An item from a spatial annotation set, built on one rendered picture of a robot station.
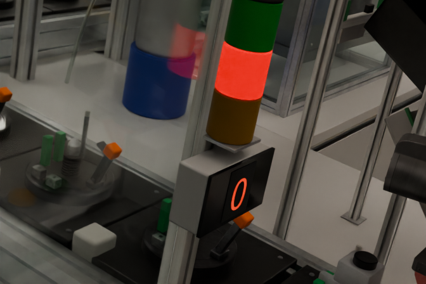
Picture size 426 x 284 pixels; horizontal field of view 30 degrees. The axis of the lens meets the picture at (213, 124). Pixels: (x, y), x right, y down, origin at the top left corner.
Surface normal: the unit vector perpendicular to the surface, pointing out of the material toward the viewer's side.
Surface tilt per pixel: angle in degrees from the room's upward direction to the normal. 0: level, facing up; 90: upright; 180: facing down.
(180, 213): 90
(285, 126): 0
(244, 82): 90
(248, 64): 90
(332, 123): 0
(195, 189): 90
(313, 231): 0
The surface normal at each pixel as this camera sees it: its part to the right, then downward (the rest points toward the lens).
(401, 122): -0.70, 0.15
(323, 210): 0.18, -0.91
